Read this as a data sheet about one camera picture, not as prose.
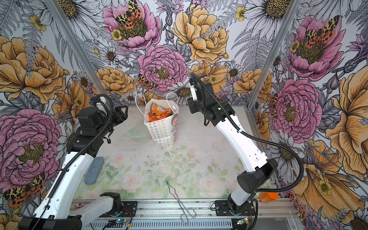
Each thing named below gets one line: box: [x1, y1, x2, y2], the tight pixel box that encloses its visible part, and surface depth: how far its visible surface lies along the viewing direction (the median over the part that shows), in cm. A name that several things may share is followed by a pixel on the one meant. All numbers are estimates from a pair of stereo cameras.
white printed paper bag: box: [143, 98, 180, 149], surface depth 87 cm
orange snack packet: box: [150, 101, 172, 116], surface depth 93 cm
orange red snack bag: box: [148, 111, 172, 123], surface depth 87 cm
